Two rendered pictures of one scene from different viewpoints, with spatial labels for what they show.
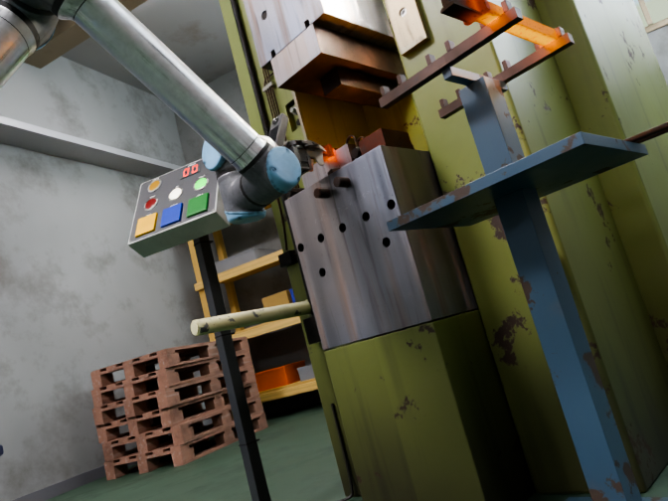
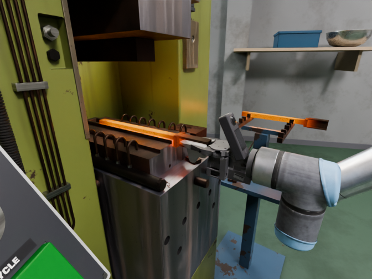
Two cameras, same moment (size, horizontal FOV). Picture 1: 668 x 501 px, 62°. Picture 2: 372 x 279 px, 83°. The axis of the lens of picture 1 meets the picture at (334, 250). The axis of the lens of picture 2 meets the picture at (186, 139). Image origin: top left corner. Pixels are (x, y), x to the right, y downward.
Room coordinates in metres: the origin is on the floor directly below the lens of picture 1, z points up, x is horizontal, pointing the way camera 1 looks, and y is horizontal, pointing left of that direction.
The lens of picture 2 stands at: (1.59, 0.52, 1.21)
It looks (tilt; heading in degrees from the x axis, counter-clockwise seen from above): 20 degrees down; 260
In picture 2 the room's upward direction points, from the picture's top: straight up
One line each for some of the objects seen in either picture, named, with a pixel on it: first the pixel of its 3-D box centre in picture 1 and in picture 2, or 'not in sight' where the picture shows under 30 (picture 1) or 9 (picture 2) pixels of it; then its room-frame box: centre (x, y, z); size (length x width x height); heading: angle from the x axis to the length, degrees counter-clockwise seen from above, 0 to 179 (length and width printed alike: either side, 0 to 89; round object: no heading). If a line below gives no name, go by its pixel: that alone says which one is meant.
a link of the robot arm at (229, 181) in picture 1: (244, 195); (298, 217); (1.25, 0.17, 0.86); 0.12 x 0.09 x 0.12; 43
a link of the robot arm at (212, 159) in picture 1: (232, 153); (305, 178); (1.26, 0.17, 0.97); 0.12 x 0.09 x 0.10; 137
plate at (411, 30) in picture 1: (407, 19); (190, 45); (1.41, -0.36, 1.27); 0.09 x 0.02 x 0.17; 47
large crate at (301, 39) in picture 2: not in sight; (294, 40); (-0.16, -1.93, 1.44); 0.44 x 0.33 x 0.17; 157
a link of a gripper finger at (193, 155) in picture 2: not in sight; (192, 152); (1.48, 0.00, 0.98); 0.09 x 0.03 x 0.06; 140
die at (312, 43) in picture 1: (342, 69); (109, 21); (1.68, -0.18, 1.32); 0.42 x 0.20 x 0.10; 137
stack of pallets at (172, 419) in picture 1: (182, 402); not in sight; (4.45, 1.45, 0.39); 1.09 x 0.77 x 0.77; 157
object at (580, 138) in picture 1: (513, 189); (257, 172); (1.05, -0.36, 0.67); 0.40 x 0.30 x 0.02; 45
